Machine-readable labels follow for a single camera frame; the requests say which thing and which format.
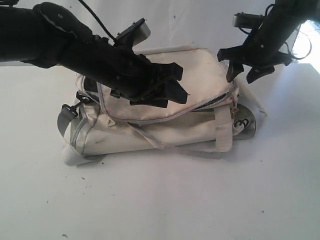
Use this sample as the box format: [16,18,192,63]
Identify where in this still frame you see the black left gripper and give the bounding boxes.
[67,37,188,108]

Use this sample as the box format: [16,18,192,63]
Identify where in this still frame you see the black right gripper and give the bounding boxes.
[217,4,300,84]

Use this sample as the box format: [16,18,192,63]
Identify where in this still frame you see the white canvas duffel bag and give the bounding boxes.
[57,44,267,166]

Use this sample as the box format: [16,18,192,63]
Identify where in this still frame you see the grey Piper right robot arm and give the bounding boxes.
[217,0,320,84]

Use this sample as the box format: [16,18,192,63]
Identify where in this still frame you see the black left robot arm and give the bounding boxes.
[0,0,188,108]

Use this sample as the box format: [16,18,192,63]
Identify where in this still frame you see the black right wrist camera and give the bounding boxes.
[232,12,266,30]

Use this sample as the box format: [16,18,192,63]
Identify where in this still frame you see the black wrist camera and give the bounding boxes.
[232,12,266,30]
[114,18,151,49]

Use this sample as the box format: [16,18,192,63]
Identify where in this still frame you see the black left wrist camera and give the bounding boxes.
[114,18,151,49]

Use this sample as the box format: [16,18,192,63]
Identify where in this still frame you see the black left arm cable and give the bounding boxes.
[78,0,118,42]

